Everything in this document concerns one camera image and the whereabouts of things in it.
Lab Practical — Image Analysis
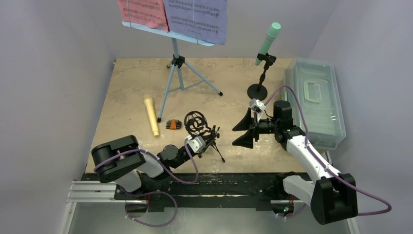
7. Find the black round-base mic stand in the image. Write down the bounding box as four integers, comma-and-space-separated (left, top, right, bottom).
247, 53, 277, 101

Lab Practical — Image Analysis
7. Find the black tripod mic stand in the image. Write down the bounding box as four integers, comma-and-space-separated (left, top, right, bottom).
184, 111, 225, 163

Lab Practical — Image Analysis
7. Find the beige microphone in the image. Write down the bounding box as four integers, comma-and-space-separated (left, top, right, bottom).
143, 94, 160, 137

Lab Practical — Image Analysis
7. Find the green microphone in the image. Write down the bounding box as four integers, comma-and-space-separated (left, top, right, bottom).
258, 22, 282, 55

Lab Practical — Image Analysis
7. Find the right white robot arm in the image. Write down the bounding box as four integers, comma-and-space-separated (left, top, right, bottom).
232, 98, 358, 225

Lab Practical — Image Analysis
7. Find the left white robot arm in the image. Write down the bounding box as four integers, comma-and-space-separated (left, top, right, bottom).
91, 135, 207, 199

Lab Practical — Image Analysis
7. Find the orange hex key set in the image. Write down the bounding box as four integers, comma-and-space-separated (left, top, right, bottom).
166, 119, 182, 130

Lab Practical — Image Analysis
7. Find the clear plastic storage box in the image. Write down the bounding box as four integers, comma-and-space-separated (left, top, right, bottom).
281, 58, 346, 151

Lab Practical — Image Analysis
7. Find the blue music stand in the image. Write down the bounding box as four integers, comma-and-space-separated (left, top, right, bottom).
122, 21, 223, 123

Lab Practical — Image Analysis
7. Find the purple sheet music page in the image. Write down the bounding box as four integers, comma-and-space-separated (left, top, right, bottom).
163, 0, 227, 45

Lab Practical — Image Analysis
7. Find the red sheet music page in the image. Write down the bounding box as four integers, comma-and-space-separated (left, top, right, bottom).
116, 0, 169, 33

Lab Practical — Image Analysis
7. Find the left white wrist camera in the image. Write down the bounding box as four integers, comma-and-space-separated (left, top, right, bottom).
185, 136, 206, 146

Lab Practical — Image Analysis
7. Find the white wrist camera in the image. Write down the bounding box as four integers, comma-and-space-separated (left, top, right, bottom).
249, 98, 266, 114
185, 136, 206, 146

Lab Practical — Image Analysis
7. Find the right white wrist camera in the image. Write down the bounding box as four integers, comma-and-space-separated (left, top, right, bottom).
249, 98, 266, 114

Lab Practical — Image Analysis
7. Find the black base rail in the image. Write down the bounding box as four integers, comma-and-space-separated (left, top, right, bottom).
66, 172, 323, 214

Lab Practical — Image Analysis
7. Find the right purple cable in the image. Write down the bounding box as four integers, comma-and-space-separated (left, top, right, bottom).
263, 84, 393, 220

